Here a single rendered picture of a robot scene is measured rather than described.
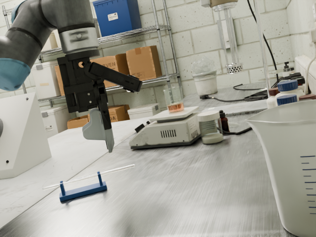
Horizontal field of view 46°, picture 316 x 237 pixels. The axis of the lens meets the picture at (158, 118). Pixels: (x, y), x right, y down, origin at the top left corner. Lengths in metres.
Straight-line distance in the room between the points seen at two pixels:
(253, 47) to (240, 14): 0.31
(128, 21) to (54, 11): 2.56
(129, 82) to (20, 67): 0.21
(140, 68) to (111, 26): 0.46
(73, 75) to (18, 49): 0.11
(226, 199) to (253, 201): 0.05
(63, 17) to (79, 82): 0.13
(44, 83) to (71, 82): 2.97
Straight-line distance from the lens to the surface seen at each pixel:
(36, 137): 1.26
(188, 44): 3.52
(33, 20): 0.82
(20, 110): 1.27
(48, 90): 3.73
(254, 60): 3.46
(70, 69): 0.78
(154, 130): 1.06
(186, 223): 0.58
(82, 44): 0.76
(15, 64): 0.77
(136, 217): 0.64
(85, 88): 0.76
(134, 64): 3.29
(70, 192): 0.83
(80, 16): 0.77
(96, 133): 0.77
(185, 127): 1.02
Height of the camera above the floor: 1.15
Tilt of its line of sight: 9 degrees down
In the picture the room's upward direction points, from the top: 11 degrees counter-clockwise
